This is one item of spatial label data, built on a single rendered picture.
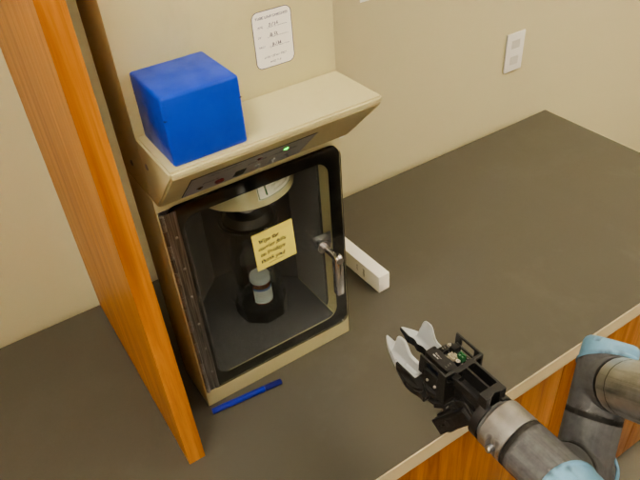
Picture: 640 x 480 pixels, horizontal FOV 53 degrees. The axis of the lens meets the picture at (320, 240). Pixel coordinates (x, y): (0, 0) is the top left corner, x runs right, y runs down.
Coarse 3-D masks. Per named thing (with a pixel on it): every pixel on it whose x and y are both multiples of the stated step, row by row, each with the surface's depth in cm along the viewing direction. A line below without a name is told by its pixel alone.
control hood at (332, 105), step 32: (288, 96) 90; (320, 96) 89; (352, 96) 88; (256, 128) 83; (288, 128) 83; (320, 128) 86; (352, 128) 97; (160, 160) 78; (224, 160) 79; (160, 192) 83
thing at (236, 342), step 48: (240, 192) 96; (288, 192) 101; (336, 192) 107; (192, 240) 96; (240, 240) 101; (336, 240) 113; (240, 288) 106; (288, 288) 113; (240, 336) 112; (288, 336) 119
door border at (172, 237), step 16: (176, 224) 92; (176, 240) 94; (176, 256) 95; (176, 272) 96; (192, 288) 100; (192, 304) 102; (192, 320) 104; (192, 336) 105; (208, 352) 110; (208, 368) 111
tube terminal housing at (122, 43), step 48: (96, 0) 72; (144, 0) 75; (192, 0) 78; (240, 0) 82; (288, 0) 86; (96, 48) 82; (144, 48) 78; (192, 48) 82; (240, 48) 85; (336, 144) 104; (144, 192) 92; (336, 336) 130; (240, 384) 120
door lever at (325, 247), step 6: (324, 246) 111; (324, 252) 113; (330, 252) 110; (336, 258) 108; (342, 258) 109; (336, 264) 109; (342, 264) 110; (336, 270) 110; (342, 270) 111; (336, 276) 111; (342, 276) 111; (336, 282) 112; (342, 282) 112; (336, 288) 113; (342, 288) 113; (336, 294) 114
